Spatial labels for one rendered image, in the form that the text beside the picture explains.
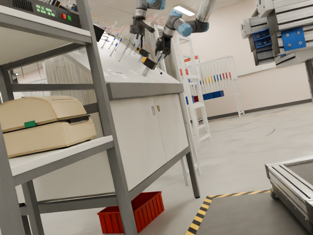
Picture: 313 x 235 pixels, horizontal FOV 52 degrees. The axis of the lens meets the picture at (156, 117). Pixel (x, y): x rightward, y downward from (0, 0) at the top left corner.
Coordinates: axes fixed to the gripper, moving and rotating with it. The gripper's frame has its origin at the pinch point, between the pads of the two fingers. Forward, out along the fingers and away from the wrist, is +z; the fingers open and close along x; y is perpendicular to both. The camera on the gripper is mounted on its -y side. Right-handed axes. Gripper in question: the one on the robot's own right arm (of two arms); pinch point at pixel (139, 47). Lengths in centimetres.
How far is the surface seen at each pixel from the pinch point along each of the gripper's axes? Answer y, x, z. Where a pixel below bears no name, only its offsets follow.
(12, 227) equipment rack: -46, 149, 56
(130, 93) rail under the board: -32, 69, 27
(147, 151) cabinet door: -37, 52, 56
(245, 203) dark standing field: -85, -9, 91
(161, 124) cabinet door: -32, 23, 46
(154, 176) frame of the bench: -42, 50, 69
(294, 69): -106, -800, -56
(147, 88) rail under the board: -30, 46, 25
